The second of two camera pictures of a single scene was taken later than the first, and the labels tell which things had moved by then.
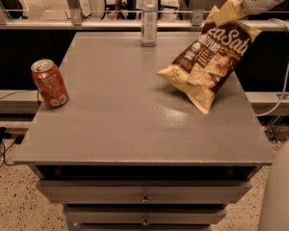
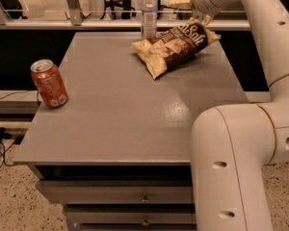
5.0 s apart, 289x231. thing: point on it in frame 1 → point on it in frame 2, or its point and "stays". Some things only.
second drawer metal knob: x=145 y=222 stays
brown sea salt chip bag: x=211 y=61 → x=168 y=48
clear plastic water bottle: x=149 y=17 stays
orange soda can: x=50 y=83 stays
